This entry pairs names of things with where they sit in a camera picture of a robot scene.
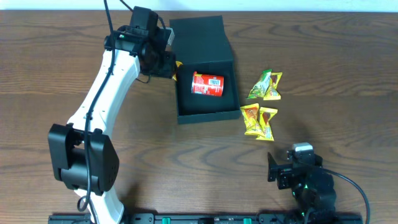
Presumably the green snack packet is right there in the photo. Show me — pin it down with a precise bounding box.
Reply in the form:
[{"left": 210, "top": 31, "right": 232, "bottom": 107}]
[{"left": 247, "top": 69, "right": 272, "bottom": 99}]

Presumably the yellow candy packet lower left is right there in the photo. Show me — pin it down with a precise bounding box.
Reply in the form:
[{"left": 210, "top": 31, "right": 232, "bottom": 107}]
[{"left": 240, "top": 103, "right": 264, "bottom": 137}]

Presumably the yellow candy packet lower right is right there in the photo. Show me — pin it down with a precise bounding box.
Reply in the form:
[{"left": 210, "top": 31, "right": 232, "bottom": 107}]
[{"left": 256, "top": 107, "right": 278, "bottom": 141}]

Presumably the black open gift box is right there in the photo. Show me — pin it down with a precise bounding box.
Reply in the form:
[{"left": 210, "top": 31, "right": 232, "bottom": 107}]
[{"left": 170, "top": 16, "right": 241, "bottom": 124}]

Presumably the yellow candy packet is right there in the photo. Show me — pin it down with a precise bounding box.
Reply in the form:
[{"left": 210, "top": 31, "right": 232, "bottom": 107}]
[
  {"left": 263, "top": 72, "right": 283, "bottom": 101},
  {"left": 256, "top": 107, "right": 278, "bottom": 141},
  {"left": 240, "top": 103, "right": 264, "bottom": 137}
]

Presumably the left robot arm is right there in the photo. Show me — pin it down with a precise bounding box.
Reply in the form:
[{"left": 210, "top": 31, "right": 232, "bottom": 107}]
[{"left": 48, "top": 7, "right": 177, "bottom": 223}]

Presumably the yellow biscuit packet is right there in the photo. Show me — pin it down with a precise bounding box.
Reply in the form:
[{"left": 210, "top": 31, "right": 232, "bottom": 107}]
[{"left": 172, "top": 61, "right": 183, "bottom": 81}]

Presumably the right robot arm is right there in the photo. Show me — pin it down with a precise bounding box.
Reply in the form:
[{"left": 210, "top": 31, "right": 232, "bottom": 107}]
[{"left": 267, "top": 142, "right": 336, "bottom": 223}]

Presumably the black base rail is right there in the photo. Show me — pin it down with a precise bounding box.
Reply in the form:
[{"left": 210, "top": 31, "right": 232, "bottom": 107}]
[{"left": 47, "top": 213, "right": 364, "bottom": 224}]

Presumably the red Pringles can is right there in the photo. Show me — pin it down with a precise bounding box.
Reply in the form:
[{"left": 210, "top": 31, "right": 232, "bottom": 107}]
[{"left": 192, "top": 72, "right": 224, "bottom": 97}]

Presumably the yellow candy packet upper right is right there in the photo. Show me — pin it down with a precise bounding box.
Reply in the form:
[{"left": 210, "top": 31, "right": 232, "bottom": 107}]
[{"left": 263, "top": 72, "right": 283, "bottom": 101}]

